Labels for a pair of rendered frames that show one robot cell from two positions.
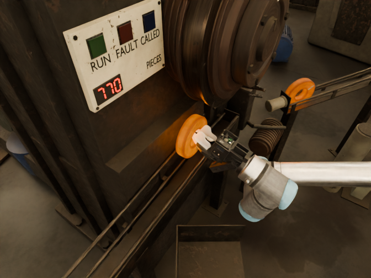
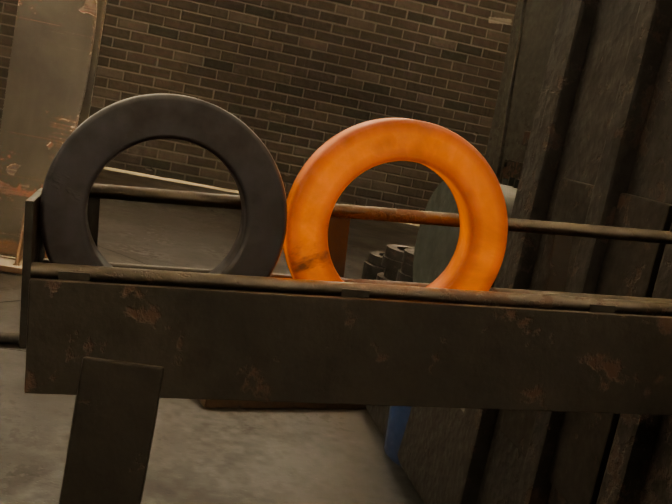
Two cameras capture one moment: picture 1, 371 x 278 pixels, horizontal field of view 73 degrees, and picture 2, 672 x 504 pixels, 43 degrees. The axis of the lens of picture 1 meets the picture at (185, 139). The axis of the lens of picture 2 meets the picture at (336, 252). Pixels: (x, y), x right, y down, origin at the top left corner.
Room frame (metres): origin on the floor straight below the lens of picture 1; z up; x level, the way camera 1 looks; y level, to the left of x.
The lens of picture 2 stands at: (-0.51, -0.06, 0.76)
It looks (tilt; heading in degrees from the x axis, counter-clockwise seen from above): 9 degrees down; 42
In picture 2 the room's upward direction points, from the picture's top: 12 degrees clockwise
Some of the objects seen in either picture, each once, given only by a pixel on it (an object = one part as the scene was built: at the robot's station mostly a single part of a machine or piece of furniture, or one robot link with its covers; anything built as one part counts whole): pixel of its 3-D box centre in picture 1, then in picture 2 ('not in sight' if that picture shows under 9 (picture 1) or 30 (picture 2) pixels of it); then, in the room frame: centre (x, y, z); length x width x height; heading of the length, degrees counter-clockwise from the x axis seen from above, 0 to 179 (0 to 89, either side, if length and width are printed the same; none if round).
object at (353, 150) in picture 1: (346, 160); not in sight; (0.97, -0.98, 0.26); 0.12 x 0.12 x 0.52
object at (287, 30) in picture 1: (277, 41); not in sight; (2.86, -1.08, 0.17); 0.57 x 0.31 x 0.34; 165
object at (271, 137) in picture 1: (258, 160); not in sight; (0.97, -0.44, 0.27); 0.22 x 0.13 x 0.53; 145
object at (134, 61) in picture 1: (126, 53); not in sight; (0.56, 0.14, 1.15); 0.26 x 0.02 x 0.18; 145
